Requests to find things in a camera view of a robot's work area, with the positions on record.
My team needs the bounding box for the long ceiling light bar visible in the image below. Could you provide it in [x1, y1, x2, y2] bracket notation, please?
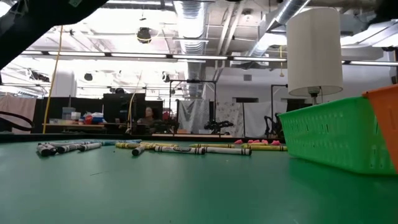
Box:
[18, 49, 287, 63]

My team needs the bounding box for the gray storage bin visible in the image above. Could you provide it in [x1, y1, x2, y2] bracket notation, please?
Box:
[61, 106, 76, 121]

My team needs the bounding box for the yellow power cable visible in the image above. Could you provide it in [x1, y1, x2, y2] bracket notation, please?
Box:
[42, 26, 65, 134]

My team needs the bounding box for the orange plastic basket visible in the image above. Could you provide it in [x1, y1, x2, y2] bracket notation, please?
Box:
[362, 83, 398, 174]

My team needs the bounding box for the wooden background table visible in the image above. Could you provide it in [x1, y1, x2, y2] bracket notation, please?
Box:
[151, 133, 233, 139]

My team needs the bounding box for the black partition wall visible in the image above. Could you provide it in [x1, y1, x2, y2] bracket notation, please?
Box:
[32, 93, 164, 134]

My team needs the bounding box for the patterned white sheet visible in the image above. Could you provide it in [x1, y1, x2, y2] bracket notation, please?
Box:
[216, 101, 245, 138]

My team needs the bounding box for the wooden workbench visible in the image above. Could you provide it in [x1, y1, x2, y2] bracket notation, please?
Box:
[42, 122, 131, 134]

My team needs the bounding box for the green plastic basket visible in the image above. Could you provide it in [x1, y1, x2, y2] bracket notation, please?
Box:
[278, 95, 398, 176]

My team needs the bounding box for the blue crayon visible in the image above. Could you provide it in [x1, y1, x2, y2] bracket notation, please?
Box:
[93, 139, 142, 146]

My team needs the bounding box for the pink curtain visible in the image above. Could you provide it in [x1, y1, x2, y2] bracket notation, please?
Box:
[0, 95, 37, 134]

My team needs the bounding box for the silver ventilation duct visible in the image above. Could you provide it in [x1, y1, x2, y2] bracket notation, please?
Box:
[248, 0, 312, 58]
[172, 0, 208, 97]

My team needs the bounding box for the plain white sheet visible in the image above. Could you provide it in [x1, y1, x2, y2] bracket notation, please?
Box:
[243, 101, 289, 138]

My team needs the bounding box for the person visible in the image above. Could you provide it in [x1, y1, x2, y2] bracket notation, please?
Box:
[136, 106, 163, 126]

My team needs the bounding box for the black ceiling dome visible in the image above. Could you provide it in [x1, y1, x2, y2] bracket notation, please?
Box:
[136, 27, 152, 44]

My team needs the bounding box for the green table mat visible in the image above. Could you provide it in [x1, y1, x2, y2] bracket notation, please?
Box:
[0, 138, 398, 224]

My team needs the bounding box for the white shade wooden base lamp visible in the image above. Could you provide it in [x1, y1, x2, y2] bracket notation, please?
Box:
[285, 6, 344, 105]

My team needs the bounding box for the thick black cable loop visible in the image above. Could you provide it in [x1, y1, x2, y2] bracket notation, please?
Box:
[0, 111, 34, 133]

